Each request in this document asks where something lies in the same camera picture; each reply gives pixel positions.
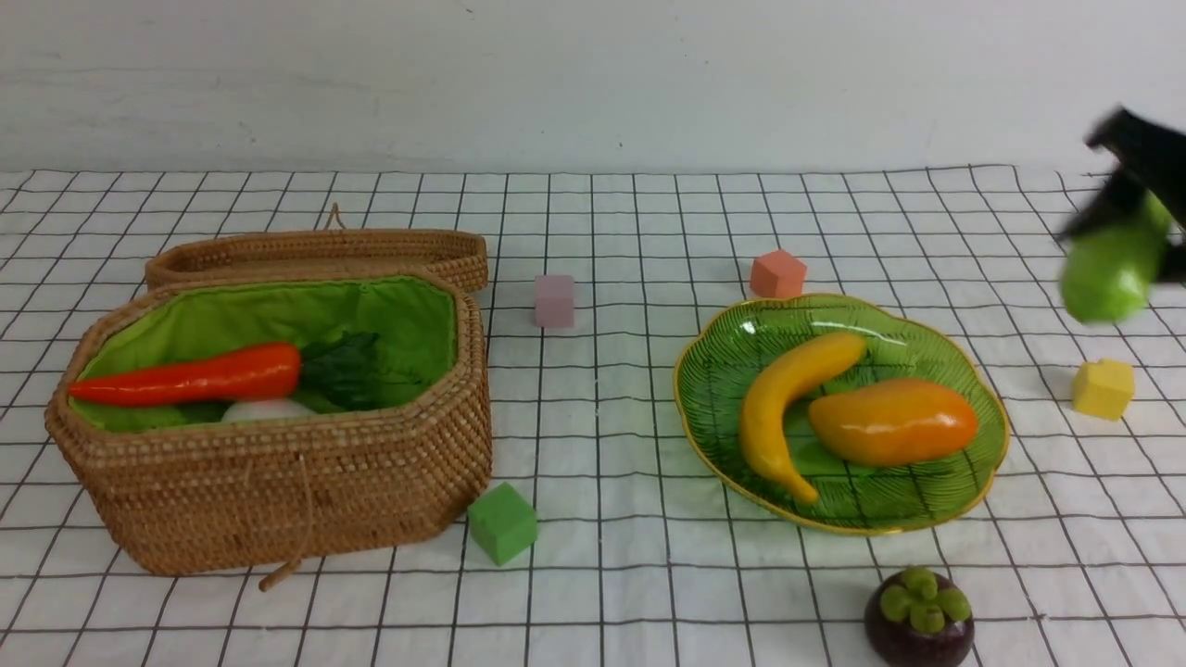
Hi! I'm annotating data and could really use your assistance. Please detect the green toy vegetable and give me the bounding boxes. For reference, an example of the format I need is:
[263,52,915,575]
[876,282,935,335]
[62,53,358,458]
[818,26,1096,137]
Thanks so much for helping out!
[1059,191,1166,325]

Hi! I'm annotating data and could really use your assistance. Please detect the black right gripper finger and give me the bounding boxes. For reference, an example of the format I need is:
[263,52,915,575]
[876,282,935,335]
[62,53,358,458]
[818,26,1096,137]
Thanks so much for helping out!
[1154,208,1185,284]
[1056,170,1147,244]

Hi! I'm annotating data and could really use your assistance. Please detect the white black grid tablecloth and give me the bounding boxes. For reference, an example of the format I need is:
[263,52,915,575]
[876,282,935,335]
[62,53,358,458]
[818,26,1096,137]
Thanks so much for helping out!
[1,166,1185,666]

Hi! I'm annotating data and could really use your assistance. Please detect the green glass leaf plate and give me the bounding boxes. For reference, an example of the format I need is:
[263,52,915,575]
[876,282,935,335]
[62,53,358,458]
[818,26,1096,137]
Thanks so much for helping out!
[672,293,1010,535]

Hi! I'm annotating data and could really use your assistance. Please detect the purple toy mangosteen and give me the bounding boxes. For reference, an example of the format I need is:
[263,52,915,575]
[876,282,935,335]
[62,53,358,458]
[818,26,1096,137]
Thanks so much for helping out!
[863,566,975,666]

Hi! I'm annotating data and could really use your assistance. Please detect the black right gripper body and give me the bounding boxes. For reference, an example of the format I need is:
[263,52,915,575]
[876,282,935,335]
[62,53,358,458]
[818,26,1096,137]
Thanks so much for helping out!
[1086,108,1185,201]

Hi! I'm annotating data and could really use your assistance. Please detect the white toy radish with leaves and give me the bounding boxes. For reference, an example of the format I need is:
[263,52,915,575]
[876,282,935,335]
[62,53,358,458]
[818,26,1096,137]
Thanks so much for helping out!
[221,398,318,423]

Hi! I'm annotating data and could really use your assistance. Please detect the yellow foam cube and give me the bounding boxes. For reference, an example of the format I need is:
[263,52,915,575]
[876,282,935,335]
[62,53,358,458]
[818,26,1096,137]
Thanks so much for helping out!
[1071,358,1135,423]

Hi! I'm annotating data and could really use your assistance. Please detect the pink foam cube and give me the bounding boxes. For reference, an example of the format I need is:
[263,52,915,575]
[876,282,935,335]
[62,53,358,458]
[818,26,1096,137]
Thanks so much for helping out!
[534,274,575,329]

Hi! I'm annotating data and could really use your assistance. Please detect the green foam cube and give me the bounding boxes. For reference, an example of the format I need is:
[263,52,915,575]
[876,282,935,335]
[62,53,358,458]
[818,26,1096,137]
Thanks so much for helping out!
[467,482,538,567]

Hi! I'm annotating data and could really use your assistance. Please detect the yellow toy banana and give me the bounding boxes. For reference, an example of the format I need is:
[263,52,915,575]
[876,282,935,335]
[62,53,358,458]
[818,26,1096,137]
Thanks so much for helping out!
[738,331,867,504]

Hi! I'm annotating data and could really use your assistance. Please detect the woven wicker basket lid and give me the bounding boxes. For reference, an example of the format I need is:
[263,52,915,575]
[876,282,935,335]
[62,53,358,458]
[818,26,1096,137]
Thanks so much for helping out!
[145,207,490,292]

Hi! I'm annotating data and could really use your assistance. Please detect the woven wicker basket green lining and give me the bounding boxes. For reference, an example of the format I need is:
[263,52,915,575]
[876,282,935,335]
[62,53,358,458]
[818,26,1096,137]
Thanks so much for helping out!
[45,269,493,587]

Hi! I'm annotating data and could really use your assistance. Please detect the orange toy carrot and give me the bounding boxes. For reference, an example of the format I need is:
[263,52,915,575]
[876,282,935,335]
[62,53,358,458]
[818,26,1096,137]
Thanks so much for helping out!
[68,331,380,409]

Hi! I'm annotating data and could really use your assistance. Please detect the orange foam cube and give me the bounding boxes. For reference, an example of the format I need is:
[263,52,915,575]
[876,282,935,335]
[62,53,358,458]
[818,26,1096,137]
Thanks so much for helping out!
[750,248,808,299]

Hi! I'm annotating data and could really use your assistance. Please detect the orange toy mango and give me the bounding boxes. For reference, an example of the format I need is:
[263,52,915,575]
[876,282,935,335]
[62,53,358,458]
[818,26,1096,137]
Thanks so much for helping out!
[806,377,978,468]

